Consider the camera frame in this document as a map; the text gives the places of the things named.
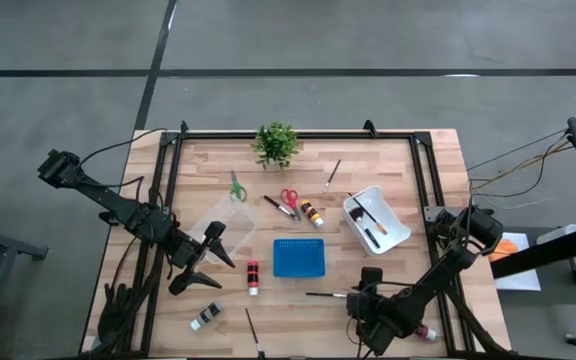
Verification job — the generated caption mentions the black wide-bristle brush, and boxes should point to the black wide-bristle brush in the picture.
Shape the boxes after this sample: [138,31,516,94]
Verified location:
[348,206,382,250]

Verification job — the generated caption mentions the white paper sheet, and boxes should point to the white paper sheet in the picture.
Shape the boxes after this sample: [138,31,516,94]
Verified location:
[487,229,542,292]

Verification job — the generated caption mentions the orange paint bottle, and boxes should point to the orange paint bottle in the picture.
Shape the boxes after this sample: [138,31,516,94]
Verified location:
[246,260,261,297]

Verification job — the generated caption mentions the blue plastic basket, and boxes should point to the blue plastic basket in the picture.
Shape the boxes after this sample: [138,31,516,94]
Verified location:
[272,238,327,279]

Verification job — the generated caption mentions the loose thin cables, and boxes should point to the loose thin cables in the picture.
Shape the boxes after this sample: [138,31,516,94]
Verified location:
[466,128,575,211]

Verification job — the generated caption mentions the black sleeved cable bundle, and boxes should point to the black sleeved cable bundle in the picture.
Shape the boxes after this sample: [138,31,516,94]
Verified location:
[96,239,164,357]

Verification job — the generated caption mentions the black diagonal beam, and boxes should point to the black diagonal beam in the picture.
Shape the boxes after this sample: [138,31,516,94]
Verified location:
[490,222,576,280]

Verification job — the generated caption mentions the red handled scissors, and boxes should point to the red handled scissors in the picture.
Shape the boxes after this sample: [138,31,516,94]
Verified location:
[280,188,303,222]

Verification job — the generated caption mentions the clear plastic container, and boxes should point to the clear plastic container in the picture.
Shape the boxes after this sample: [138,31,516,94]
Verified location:
[187,193,260,266]

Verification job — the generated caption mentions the slim dark paintbrush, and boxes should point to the slim dark paintbrush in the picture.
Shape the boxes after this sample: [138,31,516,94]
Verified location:
[323,159,343,194]

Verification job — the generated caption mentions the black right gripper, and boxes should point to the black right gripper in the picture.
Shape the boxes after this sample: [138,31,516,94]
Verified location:
[346,266,409,357]

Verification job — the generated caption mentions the orange cloth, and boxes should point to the orange cloth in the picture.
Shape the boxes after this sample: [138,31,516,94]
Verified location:
[487,238,520,263]

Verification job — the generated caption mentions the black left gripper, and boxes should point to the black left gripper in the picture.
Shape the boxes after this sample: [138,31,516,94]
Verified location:
[168,220,237,296]

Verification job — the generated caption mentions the small green potted plant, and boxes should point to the small green potted plant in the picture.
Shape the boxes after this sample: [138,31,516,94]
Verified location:
[251,120,301,171]

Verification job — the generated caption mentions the dark red paint bottle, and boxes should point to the dark red paint bottle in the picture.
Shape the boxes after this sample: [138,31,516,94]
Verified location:
[415,323,440,342]

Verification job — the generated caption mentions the yellow paint bottle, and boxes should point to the yellow paint bottle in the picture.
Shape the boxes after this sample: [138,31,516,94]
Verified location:
[299,199,325,229]

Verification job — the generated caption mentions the white plastic bin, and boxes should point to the white plastic bin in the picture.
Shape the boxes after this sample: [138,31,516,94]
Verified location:
[342,184,413,256]

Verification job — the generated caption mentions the black aluminium table frame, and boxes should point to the black aluminium table frame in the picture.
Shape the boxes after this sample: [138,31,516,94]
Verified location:
[137,119,512,359]

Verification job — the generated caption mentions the light grey cylinder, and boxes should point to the light grey cylinder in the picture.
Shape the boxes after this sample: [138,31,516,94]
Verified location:
[536,223,576,246]

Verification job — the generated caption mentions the grey black paint bottle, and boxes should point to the grey black paint bottle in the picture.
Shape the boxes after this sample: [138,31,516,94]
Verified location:
[189,301,224,332]

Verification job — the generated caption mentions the wooden handled paintbrush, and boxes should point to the wooden handled paintbrush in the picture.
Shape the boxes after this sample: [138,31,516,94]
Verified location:
[347,192,389,236]

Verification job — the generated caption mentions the dark grey side table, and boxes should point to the dark grey side table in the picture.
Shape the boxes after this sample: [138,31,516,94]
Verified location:
[0,218,49,360]

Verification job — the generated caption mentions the green handled scissors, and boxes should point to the green handled scissors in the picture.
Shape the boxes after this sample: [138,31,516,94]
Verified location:
[229,170,248,203]

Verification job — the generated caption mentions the black brush with silver ferrule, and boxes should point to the black brush with silver ferrule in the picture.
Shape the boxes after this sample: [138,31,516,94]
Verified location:
[262,194,298,220]

